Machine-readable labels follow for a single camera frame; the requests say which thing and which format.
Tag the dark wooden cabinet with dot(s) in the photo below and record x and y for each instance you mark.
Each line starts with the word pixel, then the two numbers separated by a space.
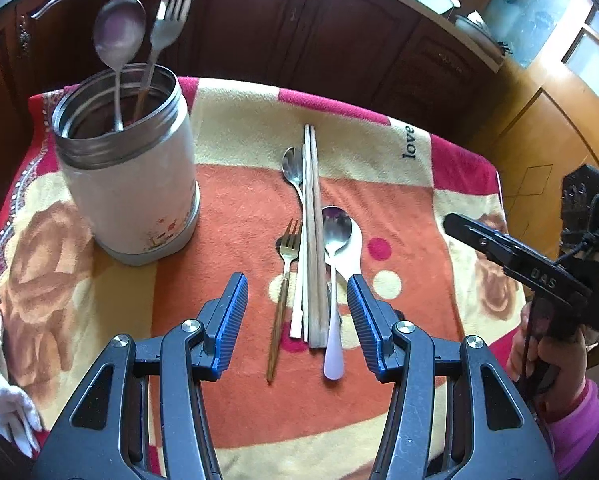
pixel 279 20

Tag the round steel spoon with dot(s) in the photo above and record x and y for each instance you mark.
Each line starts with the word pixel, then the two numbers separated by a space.
pixel 337 230

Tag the white chopstick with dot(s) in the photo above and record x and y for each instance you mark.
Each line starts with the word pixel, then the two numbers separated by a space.
pixel 299 260
pixel 307 185

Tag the person's right hand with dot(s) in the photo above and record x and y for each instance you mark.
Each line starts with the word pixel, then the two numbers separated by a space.
pixel 564 375

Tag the white ceramic spoon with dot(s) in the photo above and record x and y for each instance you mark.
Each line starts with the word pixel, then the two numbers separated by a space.
pixel 333 355

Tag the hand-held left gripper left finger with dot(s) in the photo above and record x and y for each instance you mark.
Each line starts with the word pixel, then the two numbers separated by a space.
pixel 232 320

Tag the white steel-rimmed utensil canister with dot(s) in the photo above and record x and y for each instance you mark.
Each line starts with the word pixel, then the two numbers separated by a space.
pixel 129 185

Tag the large steel fork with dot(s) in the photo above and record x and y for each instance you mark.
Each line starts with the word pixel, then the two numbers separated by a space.
pixel 167 20

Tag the small white bowl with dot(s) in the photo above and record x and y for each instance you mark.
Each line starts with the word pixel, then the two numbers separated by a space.
pixel 474 27

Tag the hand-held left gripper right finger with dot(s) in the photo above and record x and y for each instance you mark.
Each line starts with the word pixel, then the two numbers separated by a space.
pixel 364 320

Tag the person's right forearm pink sleeve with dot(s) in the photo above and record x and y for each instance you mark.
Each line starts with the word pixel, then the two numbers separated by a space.
pixel 577 430

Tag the floral orange red blanket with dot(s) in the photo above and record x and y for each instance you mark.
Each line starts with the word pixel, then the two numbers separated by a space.
pixel 239 200

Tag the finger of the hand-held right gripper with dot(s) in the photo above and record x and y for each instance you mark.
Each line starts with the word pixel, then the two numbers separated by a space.
pixel 479 240

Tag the large steel spoon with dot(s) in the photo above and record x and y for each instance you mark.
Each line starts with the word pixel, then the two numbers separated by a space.
pixel 119 25

